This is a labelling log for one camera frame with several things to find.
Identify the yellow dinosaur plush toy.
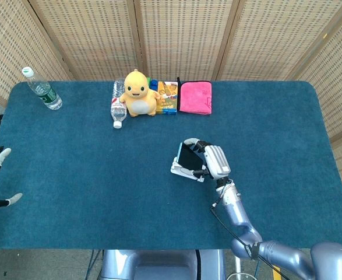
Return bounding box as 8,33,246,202
119,68,162,118

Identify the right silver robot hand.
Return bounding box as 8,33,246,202
183,138,231,180

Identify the yellow and blue carton box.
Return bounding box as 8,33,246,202
155,80,179,116

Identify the clear bottle with green label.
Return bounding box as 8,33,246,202
22,66,63,111

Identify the clear bottle with red label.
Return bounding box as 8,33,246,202
110,78,128,129

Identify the black smartphone with blue frame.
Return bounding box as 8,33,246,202
178,142,206,170

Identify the woven rattan folding screen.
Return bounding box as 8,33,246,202
0,0,342,205

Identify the white folding phone stand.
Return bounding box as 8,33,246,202
170,156,209,183

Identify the blue carpet table mat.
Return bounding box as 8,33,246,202
0,80,342,250

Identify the folded pink towel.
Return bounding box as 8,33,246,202
177,77,213,116

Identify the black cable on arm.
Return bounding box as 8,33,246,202
210,180,291,280

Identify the silver-blue robot torso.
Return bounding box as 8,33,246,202
100,249,227,280

